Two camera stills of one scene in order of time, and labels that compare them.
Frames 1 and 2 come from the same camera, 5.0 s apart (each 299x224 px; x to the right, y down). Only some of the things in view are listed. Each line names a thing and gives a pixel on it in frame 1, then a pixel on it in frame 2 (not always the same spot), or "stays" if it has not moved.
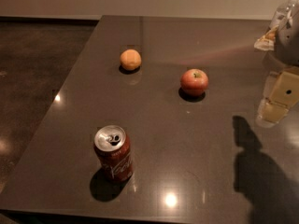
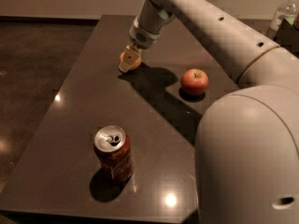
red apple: x=194 y=82 stays
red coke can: x=113 y=147 stays
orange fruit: x=130 y=59 stays
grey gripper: x=288 y=44 → x=144 y=37
